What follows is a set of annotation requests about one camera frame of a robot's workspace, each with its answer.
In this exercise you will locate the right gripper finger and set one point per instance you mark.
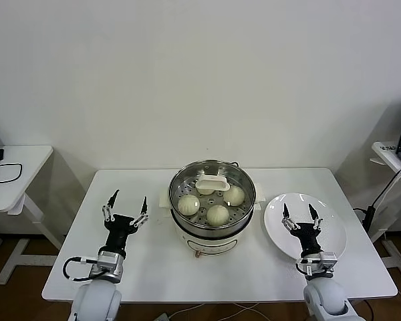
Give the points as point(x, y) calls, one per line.
point(317, 223)
point(289, 221)

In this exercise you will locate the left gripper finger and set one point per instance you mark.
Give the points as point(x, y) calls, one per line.
point(108, 210)
point(143, 215)

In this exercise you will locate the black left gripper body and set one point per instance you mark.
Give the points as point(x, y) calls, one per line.
point(118, 234)

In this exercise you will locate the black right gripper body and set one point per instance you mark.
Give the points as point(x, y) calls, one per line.
point(309, 239)

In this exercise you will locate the white steamed baozi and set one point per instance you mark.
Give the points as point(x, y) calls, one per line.
point(217, 216)
point(234, 196)
point(205, 191)
point(188, 204)

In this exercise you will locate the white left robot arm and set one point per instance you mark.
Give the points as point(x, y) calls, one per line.
point(97, 297)

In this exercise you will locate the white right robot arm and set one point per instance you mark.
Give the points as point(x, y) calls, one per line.
point(327, 294)

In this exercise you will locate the stainless steel steamer basket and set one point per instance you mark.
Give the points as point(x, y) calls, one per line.
point(214, 230)

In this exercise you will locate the white round plate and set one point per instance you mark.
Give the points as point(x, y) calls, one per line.
point(334, 227)

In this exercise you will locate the black power box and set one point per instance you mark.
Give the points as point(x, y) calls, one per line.
point(369, 217)

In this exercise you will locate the white electric cooker pot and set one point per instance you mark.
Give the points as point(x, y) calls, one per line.
point(214, 244)

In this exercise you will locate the white side desk with adapter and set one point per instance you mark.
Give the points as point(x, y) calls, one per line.
point(33, 157)

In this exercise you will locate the white floor power strip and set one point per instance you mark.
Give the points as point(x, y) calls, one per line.
point(163, 317)

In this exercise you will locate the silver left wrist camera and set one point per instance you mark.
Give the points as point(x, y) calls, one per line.
point(107, 259)

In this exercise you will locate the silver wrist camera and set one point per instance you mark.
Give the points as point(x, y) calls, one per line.
point(329, 260)
point(107, 259)

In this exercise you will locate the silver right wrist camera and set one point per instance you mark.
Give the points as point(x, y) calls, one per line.
point(329, 260)

